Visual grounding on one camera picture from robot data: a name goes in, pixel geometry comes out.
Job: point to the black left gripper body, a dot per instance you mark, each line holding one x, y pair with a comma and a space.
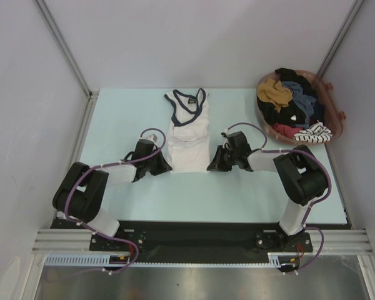
155, 164

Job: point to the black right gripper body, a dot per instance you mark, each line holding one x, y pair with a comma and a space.
226, 158

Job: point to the white graphic tank top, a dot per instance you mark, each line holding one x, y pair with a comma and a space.
188, 137

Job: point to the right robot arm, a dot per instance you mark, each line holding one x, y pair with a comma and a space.
304, 179

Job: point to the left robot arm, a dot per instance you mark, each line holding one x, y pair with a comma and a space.
80, 195

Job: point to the light blue table mat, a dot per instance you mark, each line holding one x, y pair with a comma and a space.
237, 196

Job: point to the red garment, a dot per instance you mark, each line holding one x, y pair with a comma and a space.
287, 131

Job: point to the black garment pile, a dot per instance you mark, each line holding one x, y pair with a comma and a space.
292, 115

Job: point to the mustard yellow garment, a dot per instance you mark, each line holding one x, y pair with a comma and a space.
272, 91

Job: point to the black white striped garment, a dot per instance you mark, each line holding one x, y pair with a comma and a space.
317, 133

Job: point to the pink plastic laundry basket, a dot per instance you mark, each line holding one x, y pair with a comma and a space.
333, 119

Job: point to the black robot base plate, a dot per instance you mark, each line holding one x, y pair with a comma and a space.
216, 242

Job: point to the white cable duct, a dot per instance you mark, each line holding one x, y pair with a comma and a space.
117, 261

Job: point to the aluminium frame rail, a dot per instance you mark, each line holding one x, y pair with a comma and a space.
64, 236

